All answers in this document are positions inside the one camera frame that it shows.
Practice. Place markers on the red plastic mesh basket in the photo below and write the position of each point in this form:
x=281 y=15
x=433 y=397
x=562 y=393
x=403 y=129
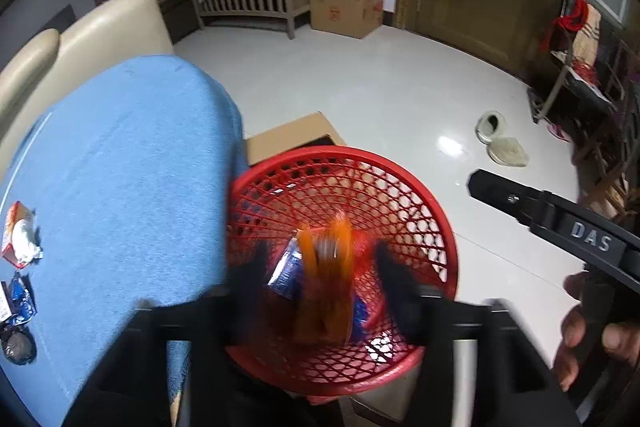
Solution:
x=400 y=202

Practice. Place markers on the orange snack packet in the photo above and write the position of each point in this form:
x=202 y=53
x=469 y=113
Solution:
x=325 y=287

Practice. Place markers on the person's right hand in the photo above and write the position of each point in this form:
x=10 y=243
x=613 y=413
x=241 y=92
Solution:
x=570 y=332

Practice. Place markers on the brown cardboard box red print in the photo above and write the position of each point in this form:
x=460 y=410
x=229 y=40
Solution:
x=345 y=9

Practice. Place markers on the wooden clothes rack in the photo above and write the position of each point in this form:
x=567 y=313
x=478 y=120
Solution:
x=600 y=122

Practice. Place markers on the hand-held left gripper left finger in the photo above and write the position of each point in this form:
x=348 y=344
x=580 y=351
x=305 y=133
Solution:
x=252 y=279

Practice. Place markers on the beige leather sofa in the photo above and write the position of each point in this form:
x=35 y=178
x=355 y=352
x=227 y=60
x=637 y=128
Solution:
x=110 y=27

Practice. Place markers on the blue white packet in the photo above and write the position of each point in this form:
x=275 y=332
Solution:
x=287 y=269

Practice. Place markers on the red cloth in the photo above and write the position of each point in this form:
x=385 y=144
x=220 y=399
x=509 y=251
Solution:
x=575 y=19

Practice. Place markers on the blue crumpled snack wrapper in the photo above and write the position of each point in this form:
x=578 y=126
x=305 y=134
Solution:
x=22 y=299

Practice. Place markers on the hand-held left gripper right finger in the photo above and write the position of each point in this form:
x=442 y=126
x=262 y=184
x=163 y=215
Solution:
x=395 y=282

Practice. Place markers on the dark crumpled wrapper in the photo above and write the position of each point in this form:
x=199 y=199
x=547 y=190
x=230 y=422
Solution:
x=17 y=344

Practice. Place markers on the red white medicine box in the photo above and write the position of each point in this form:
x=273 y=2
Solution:
x=15 y=212

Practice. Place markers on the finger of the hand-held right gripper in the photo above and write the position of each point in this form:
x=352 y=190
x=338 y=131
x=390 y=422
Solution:
x=505 y=199

